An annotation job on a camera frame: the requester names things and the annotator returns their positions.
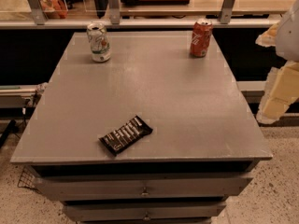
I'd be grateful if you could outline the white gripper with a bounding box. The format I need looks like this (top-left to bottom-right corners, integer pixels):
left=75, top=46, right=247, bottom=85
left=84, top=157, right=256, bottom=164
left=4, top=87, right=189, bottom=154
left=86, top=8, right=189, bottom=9
left=255, top=0, right=299, bottom=124

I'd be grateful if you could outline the white green 7up can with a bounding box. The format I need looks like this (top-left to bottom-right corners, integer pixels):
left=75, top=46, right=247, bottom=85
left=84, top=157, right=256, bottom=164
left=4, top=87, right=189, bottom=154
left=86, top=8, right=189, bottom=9
left=87, top=22, right=111, bottom=63

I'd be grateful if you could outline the orange soda can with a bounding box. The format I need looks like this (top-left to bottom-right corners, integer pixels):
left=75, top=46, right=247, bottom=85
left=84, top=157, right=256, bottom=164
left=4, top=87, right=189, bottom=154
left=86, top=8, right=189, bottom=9
left=190, top=18, right=213, bottom=57

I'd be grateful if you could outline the black rxbar chocolate bar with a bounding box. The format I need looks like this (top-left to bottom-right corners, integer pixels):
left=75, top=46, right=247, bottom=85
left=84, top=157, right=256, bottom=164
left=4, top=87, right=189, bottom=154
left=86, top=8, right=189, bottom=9
left=99, top=116, right=152, bottom=156

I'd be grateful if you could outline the grey drawer cabinet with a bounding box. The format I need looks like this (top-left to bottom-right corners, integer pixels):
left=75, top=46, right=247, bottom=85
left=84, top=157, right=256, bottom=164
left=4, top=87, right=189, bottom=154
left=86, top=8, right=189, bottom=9
left=11, top=31, right=272, bottom=224

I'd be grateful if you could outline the upper grey drawer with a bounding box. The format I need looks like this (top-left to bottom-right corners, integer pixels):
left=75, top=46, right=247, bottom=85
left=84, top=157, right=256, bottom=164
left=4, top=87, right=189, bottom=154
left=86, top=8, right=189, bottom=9
left=34, top=173, right=252, bottom=202

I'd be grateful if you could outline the grey drawer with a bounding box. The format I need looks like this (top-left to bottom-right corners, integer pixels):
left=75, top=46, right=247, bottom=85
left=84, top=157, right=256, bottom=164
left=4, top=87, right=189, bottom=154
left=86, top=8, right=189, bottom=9
left=34, top=173, right=252, bottom=202
left=63, top=202, right=226, bottom=221

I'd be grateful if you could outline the orange chip bag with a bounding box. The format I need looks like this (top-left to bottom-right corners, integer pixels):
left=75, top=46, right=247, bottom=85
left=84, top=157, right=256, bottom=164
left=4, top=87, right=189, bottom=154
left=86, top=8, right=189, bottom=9
left=39, top=0, right=67, bottom=19

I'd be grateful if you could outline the lower grey drawer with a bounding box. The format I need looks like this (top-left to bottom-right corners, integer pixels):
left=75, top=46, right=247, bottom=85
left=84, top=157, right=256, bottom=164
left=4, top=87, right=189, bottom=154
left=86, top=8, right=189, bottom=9
left=63, top=202, right=226, bottom=221

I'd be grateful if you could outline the grey metal bracket right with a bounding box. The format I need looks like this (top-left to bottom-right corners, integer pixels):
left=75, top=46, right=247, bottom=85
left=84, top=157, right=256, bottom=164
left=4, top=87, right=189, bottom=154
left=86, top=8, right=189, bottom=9
left=218, top=0, right=235, bottom=24

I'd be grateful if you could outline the grey metal bracket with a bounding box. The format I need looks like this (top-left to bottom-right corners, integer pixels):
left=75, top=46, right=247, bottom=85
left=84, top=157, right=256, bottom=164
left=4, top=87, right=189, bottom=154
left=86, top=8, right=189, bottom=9
left=27, top=0, right=47, bottom=25
left=108, top=0, right=121, bottom=24
left=218, top=0, right=235, bottom=24

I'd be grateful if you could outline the grey metal bracket middle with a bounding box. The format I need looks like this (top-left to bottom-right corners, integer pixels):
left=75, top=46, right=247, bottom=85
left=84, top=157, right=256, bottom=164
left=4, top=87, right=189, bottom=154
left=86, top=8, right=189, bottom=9
left=108, top=0, right=121, bottom=24

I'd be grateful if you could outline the grey metal bracket left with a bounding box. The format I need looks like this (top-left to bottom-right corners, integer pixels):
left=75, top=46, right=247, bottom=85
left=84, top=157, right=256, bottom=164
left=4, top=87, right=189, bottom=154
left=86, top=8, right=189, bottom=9
left=27, top=0, right=47, bottom=25

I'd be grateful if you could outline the wire mesh basket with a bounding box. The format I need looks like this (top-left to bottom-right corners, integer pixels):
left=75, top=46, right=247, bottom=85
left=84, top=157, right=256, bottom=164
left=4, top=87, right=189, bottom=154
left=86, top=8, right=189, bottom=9
left=17, top=167, right=36, bottom=190

